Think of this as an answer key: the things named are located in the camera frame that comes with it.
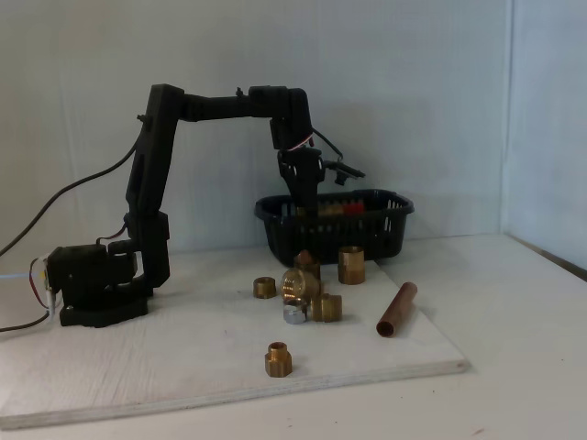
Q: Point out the brass threaded nipple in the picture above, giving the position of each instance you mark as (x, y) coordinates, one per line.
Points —
(326, 308)

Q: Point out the tall brass coupling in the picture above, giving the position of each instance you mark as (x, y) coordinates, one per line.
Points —
(351, 266)

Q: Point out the small brass reducer fitting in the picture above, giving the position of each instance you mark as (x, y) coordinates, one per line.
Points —
(277, 362)

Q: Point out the copper pipe piece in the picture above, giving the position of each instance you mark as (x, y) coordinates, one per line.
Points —
(396, 311)

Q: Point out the white wooden board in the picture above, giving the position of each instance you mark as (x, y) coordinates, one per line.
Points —
(137, 366)

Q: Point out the silver hex nut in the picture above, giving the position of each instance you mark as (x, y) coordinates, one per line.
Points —
(293, 315)

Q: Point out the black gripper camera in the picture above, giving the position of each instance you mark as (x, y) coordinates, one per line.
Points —
(341, 173)

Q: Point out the black plastic slotted basket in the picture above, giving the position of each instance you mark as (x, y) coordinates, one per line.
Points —
(330, 238)

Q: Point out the brass fitting with cone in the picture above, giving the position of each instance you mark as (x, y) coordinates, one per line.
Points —
(306, 263)

